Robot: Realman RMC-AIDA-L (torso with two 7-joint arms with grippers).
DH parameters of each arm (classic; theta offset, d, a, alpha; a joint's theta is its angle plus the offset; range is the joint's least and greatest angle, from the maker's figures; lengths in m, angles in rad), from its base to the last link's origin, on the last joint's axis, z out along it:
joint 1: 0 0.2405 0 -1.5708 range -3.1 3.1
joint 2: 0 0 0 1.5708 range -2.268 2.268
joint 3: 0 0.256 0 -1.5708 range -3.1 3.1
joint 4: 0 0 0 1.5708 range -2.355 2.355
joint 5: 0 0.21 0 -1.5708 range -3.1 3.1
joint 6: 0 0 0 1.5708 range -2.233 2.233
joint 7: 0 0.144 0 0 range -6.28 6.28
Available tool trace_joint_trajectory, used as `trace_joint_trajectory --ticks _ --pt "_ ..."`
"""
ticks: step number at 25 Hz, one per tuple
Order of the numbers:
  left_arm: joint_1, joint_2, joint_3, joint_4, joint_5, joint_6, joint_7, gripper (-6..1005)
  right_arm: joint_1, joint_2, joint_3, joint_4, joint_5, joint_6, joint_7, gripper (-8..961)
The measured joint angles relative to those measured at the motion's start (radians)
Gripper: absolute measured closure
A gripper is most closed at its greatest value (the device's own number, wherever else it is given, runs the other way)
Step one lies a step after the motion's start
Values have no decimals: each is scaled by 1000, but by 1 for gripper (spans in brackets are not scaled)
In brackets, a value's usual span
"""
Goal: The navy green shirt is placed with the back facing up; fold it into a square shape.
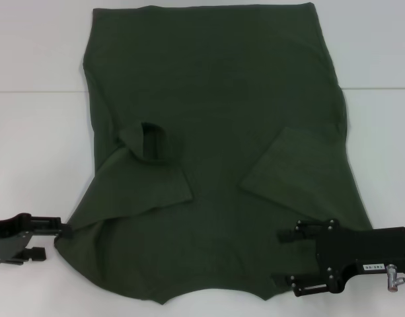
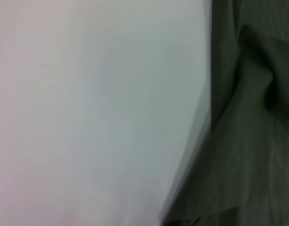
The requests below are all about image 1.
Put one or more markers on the dark green t-shirt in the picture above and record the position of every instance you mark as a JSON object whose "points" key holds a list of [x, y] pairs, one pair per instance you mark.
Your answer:
{"points": [[215, 132]]}

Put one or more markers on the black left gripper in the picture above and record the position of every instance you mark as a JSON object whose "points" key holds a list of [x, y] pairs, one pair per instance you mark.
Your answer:
{"points": [[7, 237]]}

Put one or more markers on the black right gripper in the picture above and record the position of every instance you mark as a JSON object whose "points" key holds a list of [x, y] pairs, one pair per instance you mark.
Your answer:
{"points": [[360, 251]]}

